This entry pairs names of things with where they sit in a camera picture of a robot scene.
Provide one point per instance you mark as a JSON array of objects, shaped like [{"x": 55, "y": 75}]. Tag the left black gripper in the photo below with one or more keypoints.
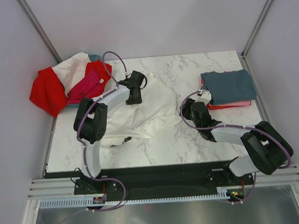
[{"x": 137, "y": 101}]

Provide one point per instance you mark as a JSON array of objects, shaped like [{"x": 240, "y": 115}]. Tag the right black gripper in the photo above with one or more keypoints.
[{"x": 186, "y": 105}]

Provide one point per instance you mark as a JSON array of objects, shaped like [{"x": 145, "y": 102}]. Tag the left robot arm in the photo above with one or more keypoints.
[{"x": 91, "y": 119}]

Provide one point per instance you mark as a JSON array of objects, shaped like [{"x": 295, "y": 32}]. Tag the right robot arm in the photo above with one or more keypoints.
[{"x": 267, "y": 150}]

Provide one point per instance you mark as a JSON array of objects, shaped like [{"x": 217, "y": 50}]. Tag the folded red-orange t-shirt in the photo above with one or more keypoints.
[{"x": 215, "y": 106}]

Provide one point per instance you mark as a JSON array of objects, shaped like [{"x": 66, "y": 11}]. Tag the magenta t-shirt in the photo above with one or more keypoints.
[{"x": 91, "y": 86}]

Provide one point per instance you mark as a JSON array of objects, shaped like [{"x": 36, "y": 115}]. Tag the folded grey-blue t-shirt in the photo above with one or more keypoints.
[{"x": 240, "y": 76}]

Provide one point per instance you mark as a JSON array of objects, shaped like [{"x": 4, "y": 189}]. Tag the teal laundry basket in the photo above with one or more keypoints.
[{"x": 95, "y": 64}]

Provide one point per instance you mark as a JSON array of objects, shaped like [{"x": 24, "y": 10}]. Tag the folded pink t-shirt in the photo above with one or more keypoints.
[{"x": 236, "y": 104}]

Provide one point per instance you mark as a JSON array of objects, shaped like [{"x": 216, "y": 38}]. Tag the red t-shirt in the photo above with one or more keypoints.
[{"x": 48, "y": 92}]

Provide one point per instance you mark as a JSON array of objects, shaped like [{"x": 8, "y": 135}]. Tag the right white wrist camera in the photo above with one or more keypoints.
[{"x": 204, "y": 96}]

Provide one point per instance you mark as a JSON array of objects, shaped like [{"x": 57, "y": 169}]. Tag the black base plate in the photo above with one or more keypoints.
[{"x": 152, "y": 181}]

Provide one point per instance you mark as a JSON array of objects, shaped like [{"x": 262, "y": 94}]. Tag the left aluminium frame post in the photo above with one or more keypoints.
[{"x": 39, "y": 29}]

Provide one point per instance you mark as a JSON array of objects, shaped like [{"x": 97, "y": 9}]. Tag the aluminium frame post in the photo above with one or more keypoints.
[
  {"x": 259, "y": 22},
  {"x": 39, "y": 29}
]

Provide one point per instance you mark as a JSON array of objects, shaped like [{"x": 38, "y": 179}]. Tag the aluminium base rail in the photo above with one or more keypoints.
[{"x": 63, "y": 187}]

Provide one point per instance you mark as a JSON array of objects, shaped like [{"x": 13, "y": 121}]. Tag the right aluminium frame post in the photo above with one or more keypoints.
[{"x": 259, "y": 22}]

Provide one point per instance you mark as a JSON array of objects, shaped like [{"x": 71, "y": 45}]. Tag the white slotted cable duct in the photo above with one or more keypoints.
[{"x": 63, "y": 203}]

